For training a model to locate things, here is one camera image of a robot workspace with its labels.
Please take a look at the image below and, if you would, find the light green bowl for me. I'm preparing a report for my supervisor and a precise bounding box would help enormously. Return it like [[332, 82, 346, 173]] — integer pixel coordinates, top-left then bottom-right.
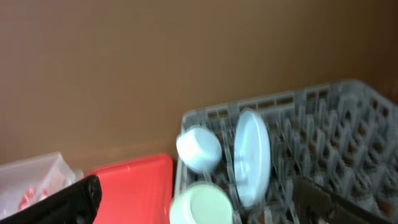
[[169, 182, 234, 224]]

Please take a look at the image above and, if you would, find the large light blue plate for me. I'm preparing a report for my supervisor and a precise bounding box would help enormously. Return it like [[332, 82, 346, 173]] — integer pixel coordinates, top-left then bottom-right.
[[234, 108, 271, 208]]

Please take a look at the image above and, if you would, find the grey dishwasher rack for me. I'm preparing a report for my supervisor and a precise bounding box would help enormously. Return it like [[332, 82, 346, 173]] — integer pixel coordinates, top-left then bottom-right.
[[174, 80, 397, 223]]

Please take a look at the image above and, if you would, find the small light blue plate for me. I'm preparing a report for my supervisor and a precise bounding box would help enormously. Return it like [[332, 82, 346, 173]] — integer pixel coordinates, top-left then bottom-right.
[[176, 125, 222, 174]]

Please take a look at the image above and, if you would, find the red snack wrapper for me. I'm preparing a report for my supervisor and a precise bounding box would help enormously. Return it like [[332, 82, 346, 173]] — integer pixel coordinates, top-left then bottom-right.
[[18, 188, 49, 211]]

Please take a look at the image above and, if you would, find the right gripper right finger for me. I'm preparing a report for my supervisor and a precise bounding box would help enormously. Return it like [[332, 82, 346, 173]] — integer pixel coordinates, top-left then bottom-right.
[[293, 177, 389, 224]]

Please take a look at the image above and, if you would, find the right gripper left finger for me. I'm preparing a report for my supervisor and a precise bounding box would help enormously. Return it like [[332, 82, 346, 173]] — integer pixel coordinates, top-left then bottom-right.
[[1, 175, 102, 224]]

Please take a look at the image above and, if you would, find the red serving tray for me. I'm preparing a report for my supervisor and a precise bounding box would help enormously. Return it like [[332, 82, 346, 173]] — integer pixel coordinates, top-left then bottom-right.
[[89, 154, 174, 224]]

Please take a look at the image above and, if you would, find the clear plastic bin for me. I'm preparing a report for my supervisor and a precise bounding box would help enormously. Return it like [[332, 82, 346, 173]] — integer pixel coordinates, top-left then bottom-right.
[[1, 152, 83, 220]]

